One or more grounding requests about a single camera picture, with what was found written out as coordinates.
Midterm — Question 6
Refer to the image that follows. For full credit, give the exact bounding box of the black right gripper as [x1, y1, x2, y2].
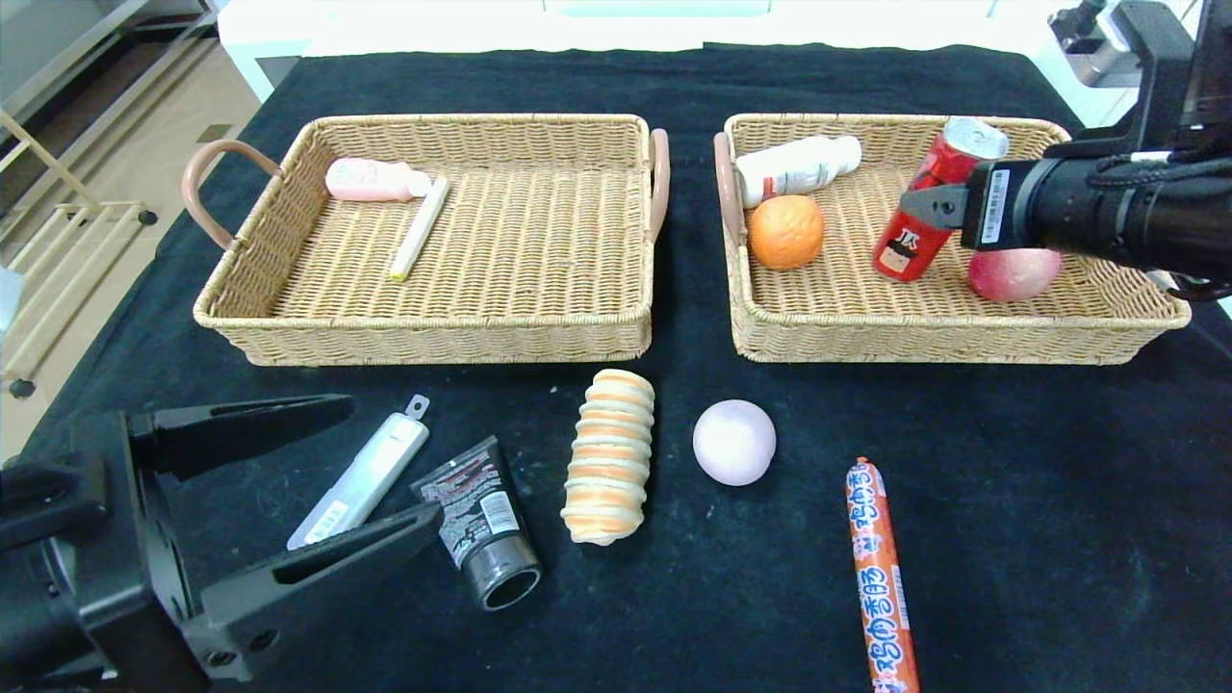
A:
[899, 157, 1136, 255]

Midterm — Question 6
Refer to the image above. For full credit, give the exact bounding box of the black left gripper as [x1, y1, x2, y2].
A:
[0, 394, 445, 693]

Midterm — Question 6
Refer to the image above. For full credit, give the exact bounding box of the red soda can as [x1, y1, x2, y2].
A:
[872, 116, 1010, 283]

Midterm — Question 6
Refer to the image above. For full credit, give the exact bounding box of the pale pink round bun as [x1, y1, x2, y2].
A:
[693, 400, 778, 488]

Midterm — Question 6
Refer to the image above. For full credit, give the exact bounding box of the striped bread roll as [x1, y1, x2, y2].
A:
[562, 370, 657, 547]

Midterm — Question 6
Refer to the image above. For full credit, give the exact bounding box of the orange sausage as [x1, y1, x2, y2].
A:
[845, 458, 921, 693]

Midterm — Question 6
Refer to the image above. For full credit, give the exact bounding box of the red apple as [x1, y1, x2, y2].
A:
[967, 246, 1062, 304]

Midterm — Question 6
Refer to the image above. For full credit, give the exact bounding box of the grey toothbrush case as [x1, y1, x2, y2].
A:
[289, 395, 432, 550]

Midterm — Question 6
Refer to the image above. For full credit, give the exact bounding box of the white bottle with red label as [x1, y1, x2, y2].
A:
[735, 136, 863, 210]

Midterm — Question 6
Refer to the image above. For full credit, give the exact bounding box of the orange fruit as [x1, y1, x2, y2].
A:
[748, 195, 826, 272]

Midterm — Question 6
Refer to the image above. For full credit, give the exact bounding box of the black cosmetic tube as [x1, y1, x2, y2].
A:
[413, 436, 545, 612]

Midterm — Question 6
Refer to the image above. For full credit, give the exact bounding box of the cream metal rack with wheels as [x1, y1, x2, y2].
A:
[0, 108, 160, 400]

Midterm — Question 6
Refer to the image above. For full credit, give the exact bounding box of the cream stick with yellow end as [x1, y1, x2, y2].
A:
[389, 176, 451, 283]

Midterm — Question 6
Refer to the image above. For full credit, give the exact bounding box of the small pink bottle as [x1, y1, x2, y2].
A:
[325, 158, 434, 203]

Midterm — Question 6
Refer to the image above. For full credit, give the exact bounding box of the grey metal shelf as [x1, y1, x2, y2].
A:
[0, 0, 222, 126]

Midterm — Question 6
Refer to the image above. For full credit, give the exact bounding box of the white table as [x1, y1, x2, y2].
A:
[219, 0, 1060, 105]

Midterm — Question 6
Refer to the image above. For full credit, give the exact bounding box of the wicker basket with pink handles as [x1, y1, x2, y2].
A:
[713, 114, 1194, 365]
[182, 115, 672, 368]

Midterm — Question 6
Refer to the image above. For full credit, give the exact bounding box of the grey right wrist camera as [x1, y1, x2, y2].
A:
[1049, 0, 1146, 88]

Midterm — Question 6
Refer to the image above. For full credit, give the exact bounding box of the thick black camera cable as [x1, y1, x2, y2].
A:
[1049, 0, 1108, 39]

